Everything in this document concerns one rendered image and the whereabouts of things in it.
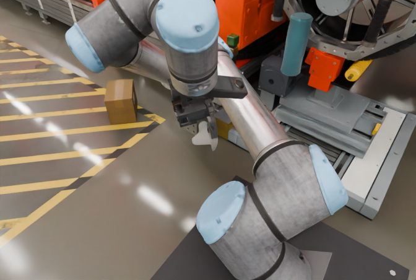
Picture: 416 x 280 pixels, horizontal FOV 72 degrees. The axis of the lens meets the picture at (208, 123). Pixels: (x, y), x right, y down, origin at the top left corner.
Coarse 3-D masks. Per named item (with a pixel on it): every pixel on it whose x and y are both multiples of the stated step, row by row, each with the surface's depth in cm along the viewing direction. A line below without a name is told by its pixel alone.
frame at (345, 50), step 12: (288, 0) 126; (288, 12) 128; (408, 24) 102; (312, 36) 129; (384, 36) 110; (396, 36) 107; (408, 36) 104; (324, 48) 127; (336, 48) 123; (348, 48) 121; (360, 48) 116; (372, 48) 114
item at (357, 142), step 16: (288, 112) 164; (368, 112) 159; (384, 112) 161; (304, 128) 158; (320, 128) 152; (336, 128) 151; (368, 128) 154; (336, 144) 150; (352, 144) 144; (368, 144) 144
